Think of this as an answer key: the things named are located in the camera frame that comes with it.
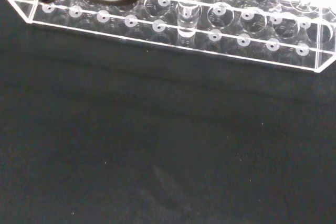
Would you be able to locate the clear plastic test tube rack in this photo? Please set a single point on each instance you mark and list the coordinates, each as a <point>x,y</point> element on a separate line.
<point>236,24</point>

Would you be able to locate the black bench cloth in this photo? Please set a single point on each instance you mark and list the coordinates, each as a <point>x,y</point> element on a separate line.
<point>157,142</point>

